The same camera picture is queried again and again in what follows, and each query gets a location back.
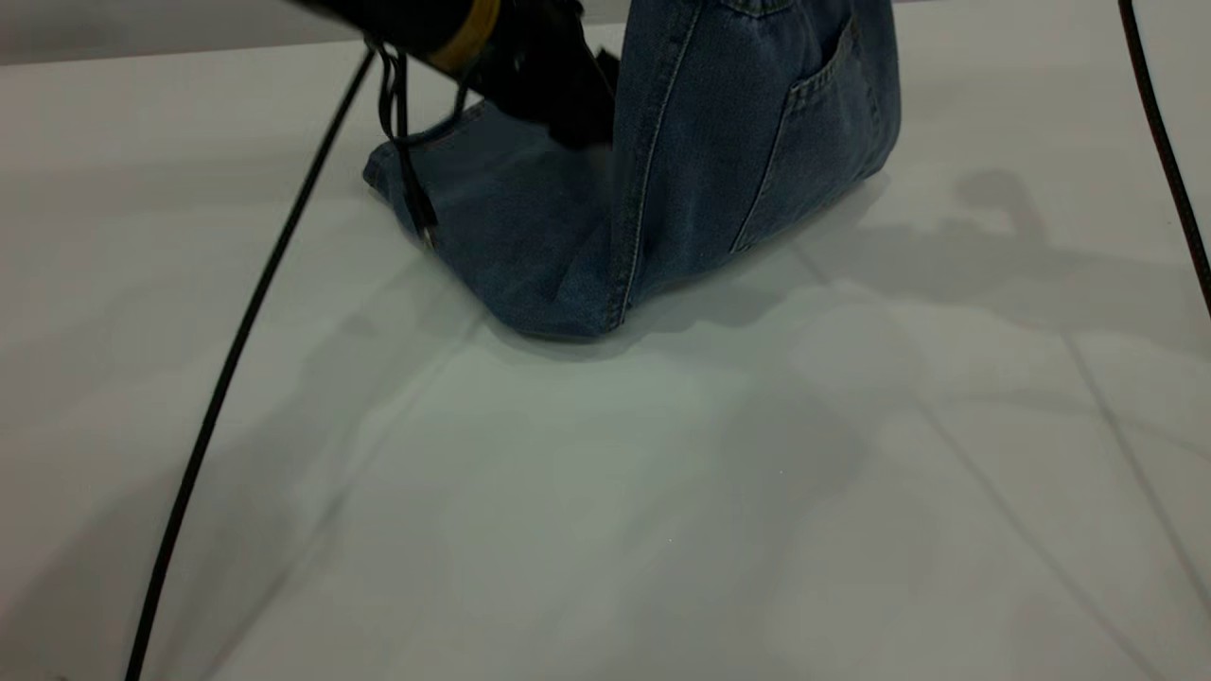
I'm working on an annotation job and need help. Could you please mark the thin black cable with plug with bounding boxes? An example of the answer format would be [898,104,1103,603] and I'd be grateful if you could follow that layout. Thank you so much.
[377,43,474,252]

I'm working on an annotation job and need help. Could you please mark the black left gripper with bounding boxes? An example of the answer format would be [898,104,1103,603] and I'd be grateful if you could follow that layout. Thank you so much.
[473,0,622,151]

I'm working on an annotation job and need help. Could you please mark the thick black braided cable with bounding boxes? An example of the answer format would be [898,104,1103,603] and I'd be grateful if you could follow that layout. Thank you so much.
[1119,0,1211,318]
[125,45,377,681]

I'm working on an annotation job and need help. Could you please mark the blue denim pants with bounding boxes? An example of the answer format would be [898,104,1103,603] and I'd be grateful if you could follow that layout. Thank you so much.
[364,0,902,340]

